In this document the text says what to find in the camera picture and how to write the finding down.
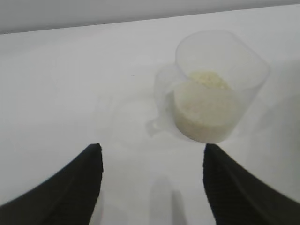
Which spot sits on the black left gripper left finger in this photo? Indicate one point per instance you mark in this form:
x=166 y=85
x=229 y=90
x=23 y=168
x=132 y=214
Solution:
x=65 y=194

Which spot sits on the clear plastic measuring cup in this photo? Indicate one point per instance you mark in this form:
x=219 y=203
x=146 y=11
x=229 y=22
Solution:
x=234 y=58

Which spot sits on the white rice grains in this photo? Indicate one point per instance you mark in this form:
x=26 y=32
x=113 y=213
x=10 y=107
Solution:
x=206 y=112

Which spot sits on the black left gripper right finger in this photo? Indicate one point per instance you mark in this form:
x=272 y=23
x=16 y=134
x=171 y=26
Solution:
x=239 y=199

